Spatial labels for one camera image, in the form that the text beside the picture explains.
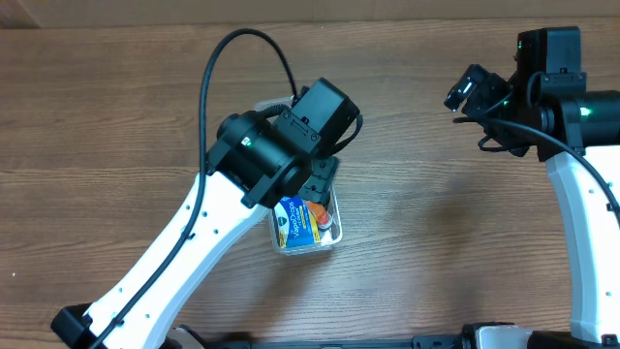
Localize blue yellow VapoDrops box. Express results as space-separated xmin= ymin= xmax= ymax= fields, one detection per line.
xmin=273 ymin=196 xmax=321 ymax=249

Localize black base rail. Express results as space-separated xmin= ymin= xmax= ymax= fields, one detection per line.
xmin=193 ymin=322 xmax=534 ymax=349

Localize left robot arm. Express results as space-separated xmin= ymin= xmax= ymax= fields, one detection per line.
xmin=50 ymin=79 xmax=360 ymax=348

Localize clear plastic container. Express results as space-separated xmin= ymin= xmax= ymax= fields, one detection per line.
xmin=253 ymin=95 xmax=344 ymax=257

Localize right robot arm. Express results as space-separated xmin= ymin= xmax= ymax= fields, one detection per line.
xmin=444 ymin=26 xmax=619 ymax=348

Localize orange tube white caps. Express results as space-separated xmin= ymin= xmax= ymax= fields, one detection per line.
xmin=305 ymin=201 xmax=333 ymax=230

